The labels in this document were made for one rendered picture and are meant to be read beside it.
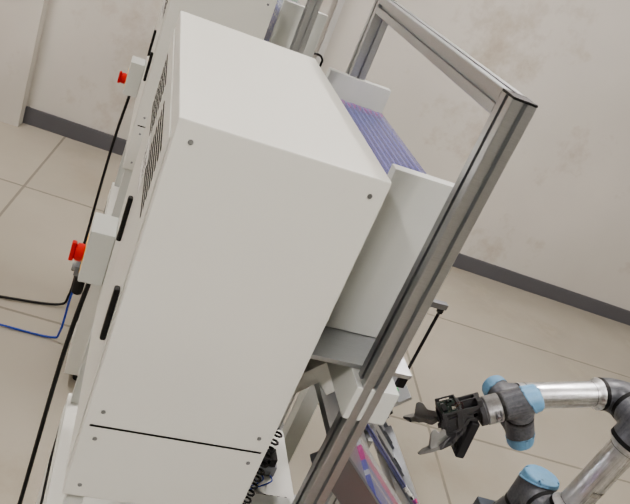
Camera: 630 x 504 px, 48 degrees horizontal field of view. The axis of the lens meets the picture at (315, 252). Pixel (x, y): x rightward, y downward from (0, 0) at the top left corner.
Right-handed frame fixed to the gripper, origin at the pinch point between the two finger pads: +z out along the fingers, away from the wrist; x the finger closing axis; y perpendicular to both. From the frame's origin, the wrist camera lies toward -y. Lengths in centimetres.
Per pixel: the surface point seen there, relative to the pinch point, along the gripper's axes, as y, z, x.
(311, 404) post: -28, 24, -62
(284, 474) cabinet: -15.1, 35.4, -15.8
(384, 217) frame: 78, 2, 36
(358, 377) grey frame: 54, 13, 46
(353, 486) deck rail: 27, 18, 41
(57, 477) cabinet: 16, 87, 1
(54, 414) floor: -25, 121, -93
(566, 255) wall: -154, -198, -340
